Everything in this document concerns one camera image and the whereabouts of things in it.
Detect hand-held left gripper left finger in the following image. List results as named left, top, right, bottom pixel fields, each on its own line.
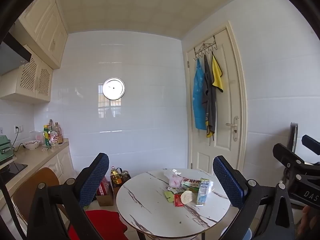
left=27, top=152, right=110, bottom=240

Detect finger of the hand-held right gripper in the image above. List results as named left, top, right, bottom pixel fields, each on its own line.
left=272, top=144, right=313, bottom=188
left=302, top=135, right=320, bottom=155

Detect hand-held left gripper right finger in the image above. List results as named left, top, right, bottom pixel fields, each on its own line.
left=212, top=155, right=295, bottom=240

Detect yellow cooking oil bottle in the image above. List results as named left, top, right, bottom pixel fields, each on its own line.
left=111, top=167, right=122, bottom=186

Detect cardboard box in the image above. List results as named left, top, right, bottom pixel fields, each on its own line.
left=96, top=187, right=114, bottom=207

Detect white and blue drink carton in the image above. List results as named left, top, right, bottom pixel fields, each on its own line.
left=196, top=177, right=210, bottom=205

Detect cream lower cabinets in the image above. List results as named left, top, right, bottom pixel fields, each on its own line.
left=0, top=146, right=75, bottom=230

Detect cream cabinets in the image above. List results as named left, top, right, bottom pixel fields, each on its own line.
left=19, top=0, right=68, bottom=69
left=0, top=146, right=75, bottom=230

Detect green snack wrapper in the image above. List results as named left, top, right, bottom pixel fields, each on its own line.
left=180, top=182, right=200, bottom=191

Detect white round bun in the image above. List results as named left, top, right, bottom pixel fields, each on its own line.
left=180, top=190, right=193, bottom=204

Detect red cushion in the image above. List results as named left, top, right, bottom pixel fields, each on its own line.
left=67, top=209, right=128, bottom=240

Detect pink plastic bag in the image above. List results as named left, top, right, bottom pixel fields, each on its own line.
left=164, top=169, right=184, bottom=188

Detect brown sauce bottle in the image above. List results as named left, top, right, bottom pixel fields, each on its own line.
left=54, top=122, right=63, bottom=145

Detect beige kitchen countertop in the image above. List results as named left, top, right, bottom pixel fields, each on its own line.
left=0, top=141, right=69, bottom=200

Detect round white marble table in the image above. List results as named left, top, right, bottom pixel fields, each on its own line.
left=116, top=168, right=239, bottom=240

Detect green and yellow bottle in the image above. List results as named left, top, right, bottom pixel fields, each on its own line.
left=43, top=125, right=50, bottom=147

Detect brown wooden chair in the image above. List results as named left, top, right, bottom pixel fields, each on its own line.
left=12, top=167, right=73, bottom=230

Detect clear plastic container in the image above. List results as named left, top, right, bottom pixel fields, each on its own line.
left=30, top=131, right=45, bottom=145

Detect white bowl with food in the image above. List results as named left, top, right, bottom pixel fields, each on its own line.
left=24, top=140, right=40, bottom=150

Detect grey apron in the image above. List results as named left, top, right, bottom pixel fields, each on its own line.
left=202, top=54, right=217, bottom=140

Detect cream panel door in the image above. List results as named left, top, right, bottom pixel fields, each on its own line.
left=184, top=21, right=248, bottom=180

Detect black induction cooktop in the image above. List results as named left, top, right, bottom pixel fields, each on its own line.
left=0, top=162, right=28, bottom=180

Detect blue apron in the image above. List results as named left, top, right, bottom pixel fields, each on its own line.
left=192, top=58, right=207, bottom=130

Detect green kitchen appliance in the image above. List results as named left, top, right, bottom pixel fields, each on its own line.
left=0, top=135, right=17, bottom=165

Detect yellow cloth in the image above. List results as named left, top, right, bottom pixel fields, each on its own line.
left=212, top=53, right=224, bottom=93

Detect cream lattice door cabinet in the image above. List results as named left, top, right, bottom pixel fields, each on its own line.
left=0, top=44, right=53, bottom=103

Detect metal over-door hook rack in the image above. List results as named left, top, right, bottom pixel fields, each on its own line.
left=194, top=36, right=216, bottom=61

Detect black range hood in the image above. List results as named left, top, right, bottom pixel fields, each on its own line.
left=0, top=31, right=32, bottom=75

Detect cream upper cabinets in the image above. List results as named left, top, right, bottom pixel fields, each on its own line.
left=19, top=0, right=68, bottom=69

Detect cream door handle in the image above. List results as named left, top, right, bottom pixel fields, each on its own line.
left=226, top=116, right=239, bottom=142

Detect black power cord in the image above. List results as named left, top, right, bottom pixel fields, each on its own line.
left=14, top=127, right=25, bottom=153

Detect round wall clock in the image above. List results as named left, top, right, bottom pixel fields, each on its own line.
left=102, top=77, right=125, bottom=100

